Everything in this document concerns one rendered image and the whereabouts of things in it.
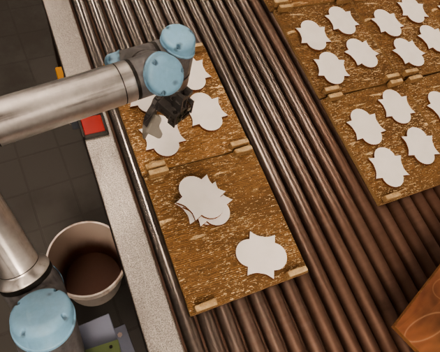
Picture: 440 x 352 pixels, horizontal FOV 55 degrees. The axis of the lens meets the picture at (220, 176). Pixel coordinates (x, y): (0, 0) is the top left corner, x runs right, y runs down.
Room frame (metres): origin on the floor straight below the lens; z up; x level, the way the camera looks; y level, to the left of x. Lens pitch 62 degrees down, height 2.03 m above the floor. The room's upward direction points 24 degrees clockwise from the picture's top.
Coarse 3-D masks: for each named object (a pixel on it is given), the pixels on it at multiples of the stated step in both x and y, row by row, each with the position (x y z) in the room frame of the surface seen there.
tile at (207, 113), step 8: (192, 96) 0.80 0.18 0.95; (200, 96) 0.82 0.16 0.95; (208, 96) 0.83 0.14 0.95; (200, 104) 0.79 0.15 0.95; (208, 104) 0.80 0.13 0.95; (216, 104) 0.81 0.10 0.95; (192, 112) 0.75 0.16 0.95; (200, 112) 0.76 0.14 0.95; (208, 112) 0.77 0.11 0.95; (216, 112) 0.78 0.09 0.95; (224, 112) 0.80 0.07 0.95; (192, 120) 0.72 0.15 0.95; (200, 120) 0.73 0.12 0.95; (208, 120) 0.74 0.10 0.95; (216, 120) 0.76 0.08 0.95; (208, 128) 0.72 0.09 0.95; (216, 128) 0.73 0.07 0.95
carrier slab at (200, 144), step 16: (208, 64) 0.96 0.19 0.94; (208, 80) 0.90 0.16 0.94; (224, 96) 0.86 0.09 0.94; (128, 112) 0.66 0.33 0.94; (160, 112) 0.71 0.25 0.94; (128, 128) 0.61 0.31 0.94; (192, 128) 0.70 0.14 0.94; (224, 128) 0.75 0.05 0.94; (240, 128) 0.78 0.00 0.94; (144, 144) 0.58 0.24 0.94; (192, 144) 0.65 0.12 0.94; (208, 144) 0.67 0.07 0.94; (224, 144) 0.70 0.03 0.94; (144, 160) 0.53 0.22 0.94; (160, 160) 0.56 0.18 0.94; (176, 160) 0.58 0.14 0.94; (192, 160) 0.60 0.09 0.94
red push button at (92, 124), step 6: (84, 120) 0.58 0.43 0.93; (90, 120) 0.59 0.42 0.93; (96, 120) 0.59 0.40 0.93; (84, 126) 0.56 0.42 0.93; (90, 126) 0.57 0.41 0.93; (96, 126) 0.58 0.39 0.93; (102, 126) 0.58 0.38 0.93; (84, 132) 0.54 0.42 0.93; (90, 132) 0.55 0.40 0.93; (96, 132) 0.56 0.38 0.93
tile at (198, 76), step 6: (192, 66) 0.91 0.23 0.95; (198, 66) 0.93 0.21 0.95; (192, 72) 0.89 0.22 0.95; (198, 72) 0.90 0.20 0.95; (204, 72) 0.91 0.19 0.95; (192, 78) 0.87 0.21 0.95; (198, 78) 0.88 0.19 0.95; (204, 78) 0.89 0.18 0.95; (192, 84) 0.85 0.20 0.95; (198, 84) 0.86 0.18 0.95; (204, 84) 0.87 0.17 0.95; (198, 90) 0.84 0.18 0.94
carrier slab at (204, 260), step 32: (224, 160) 0.64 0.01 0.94; (256, 160) 0.69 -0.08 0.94; (160, 192) 0.46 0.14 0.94; (256, 192) 0.59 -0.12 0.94; (160, 224) 0.38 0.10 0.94; (192, 224) 0.41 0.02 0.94; (224, 224) 0.45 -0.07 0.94; (256, 224) 0.49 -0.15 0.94; (192, 256) 0.33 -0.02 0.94; (224, 256) 0.37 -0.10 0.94; (288, 256) 0.44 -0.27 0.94; (192, 288) 0.25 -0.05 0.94; (224, 288) 0.29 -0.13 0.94; (256, 288) 0.32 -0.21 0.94
